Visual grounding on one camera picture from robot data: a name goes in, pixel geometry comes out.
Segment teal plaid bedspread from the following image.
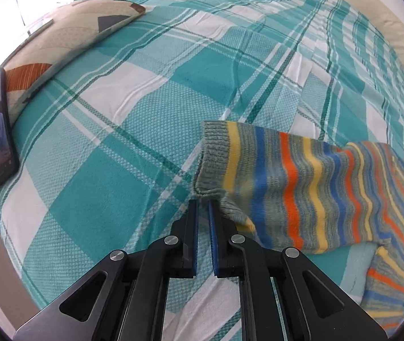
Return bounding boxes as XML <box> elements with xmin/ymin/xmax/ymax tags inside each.
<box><xmin>0</xmin><ymin>0</ymin><xmax>404</xmax><ymax>341</ymax></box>

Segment patterned beige pillow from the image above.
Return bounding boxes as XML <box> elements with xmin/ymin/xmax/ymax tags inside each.
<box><xmin>1</xmin><ymin>0</ymin><xmax>146</xmax><ymax>124</ymax></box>

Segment multicolour striped knit sweater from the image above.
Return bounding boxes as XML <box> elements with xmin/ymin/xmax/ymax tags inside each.
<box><xmin>193</xmin><ymin>121</ymin><xmax>404</xmax><ymax>335</ymax></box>

